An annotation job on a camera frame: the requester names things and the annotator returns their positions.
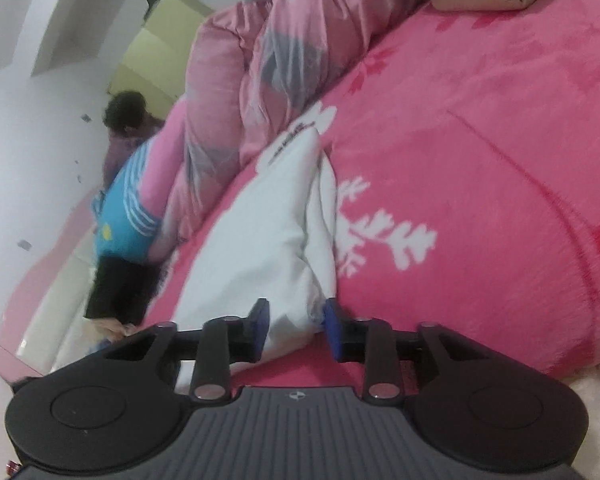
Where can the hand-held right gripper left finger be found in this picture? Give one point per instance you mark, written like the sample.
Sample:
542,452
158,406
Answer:
261,327

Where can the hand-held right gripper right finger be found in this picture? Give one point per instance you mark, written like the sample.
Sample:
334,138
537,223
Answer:
332,330

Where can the white sweatshirt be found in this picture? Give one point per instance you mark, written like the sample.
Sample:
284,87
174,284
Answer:
265,240

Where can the black garment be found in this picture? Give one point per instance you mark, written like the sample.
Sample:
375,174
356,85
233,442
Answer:
122,290

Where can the blue pink striped blanket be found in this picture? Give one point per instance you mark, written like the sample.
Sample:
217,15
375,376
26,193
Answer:
125,220

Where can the pink floral bed sheet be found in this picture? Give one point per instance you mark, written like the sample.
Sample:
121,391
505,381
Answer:
480,160

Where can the pink grey floral quilt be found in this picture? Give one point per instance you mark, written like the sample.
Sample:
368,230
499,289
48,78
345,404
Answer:
300,50

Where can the pale yellow wardrobe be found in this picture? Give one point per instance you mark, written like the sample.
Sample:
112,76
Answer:
165,50

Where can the dark bag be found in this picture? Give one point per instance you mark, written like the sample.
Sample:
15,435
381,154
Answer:
152,2

